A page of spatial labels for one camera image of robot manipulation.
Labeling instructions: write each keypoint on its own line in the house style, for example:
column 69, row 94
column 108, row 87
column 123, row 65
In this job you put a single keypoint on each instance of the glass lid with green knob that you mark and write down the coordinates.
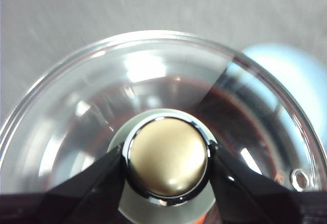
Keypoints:
column 168, row 157

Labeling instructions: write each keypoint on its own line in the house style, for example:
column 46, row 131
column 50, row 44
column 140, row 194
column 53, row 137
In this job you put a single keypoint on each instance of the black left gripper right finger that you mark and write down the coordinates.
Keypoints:
column 255, row 203

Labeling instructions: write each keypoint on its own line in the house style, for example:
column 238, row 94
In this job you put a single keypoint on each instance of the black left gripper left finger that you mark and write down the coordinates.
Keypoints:
column 76, row 203

